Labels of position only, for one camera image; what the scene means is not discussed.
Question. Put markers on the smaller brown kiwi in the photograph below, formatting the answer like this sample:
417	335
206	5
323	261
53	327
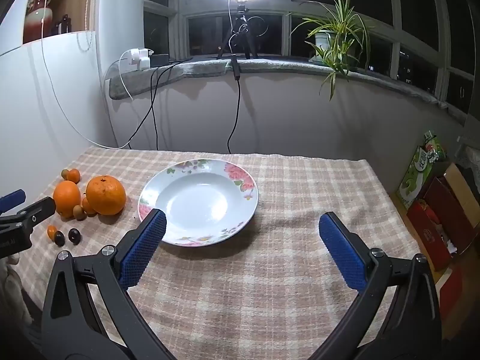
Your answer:
78	211

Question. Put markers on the tiny orange kumquat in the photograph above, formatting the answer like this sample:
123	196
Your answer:
51	231

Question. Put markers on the dark plum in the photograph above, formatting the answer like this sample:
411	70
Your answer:
74	236
59	238

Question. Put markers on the large rough orange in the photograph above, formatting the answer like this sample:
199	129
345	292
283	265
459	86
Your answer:
105	195

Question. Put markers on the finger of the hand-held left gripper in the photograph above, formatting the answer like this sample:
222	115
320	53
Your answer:
37	210
14	197

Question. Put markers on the green spider plant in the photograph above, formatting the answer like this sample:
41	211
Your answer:
337	33

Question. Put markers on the white charger block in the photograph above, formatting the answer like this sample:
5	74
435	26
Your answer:
137	58

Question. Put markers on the brown cardboard box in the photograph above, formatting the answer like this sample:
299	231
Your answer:
463	183

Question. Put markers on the checkered beige tablecloth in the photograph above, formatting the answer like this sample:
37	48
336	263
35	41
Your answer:
262	270

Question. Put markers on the white plant pot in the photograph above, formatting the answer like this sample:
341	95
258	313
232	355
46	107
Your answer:
323	43

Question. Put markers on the green printed carton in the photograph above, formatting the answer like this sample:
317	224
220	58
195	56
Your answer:
420	172

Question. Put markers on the floral white plate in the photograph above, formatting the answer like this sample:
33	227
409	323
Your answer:
198	202

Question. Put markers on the small tangerine with stem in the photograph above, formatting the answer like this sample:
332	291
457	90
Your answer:
88	207

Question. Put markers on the red vase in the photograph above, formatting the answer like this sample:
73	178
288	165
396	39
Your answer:
37	5

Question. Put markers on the black tripod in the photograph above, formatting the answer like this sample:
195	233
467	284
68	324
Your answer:
240	33

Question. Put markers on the grey windowsill cloth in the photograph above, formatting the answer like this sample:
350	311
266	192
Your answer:
262	68

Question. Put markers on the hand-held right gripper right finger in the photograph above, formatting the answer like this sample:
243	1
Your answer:
343	249

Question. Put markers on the smooth round orange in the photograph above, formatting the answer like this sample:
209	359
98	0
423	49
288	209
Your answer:
66	198

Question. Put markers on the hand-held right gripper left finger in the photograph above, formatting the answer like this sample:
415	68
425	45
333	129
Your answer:
144	247

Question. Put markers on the red box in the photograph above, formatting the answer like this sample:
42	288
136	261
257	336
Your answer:
435	228

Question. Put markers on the black power adapter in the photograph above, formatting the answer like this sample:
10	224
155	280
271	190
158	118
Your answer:
159	60

